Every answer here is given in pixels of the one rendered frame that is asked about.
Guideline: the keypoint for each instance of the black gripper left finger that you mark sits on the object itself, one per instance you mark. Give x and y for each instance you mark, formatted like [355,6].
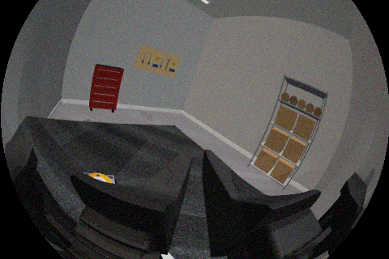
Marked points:
[152,205]

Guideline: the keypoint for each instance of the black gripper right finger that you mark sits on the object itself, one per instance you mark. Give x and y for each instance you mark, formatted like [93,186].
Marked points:
[236,210]

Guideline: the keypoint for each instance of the orange round plate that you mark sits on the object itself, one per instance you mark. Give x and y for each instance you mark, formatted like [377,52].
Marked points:
[102,177]

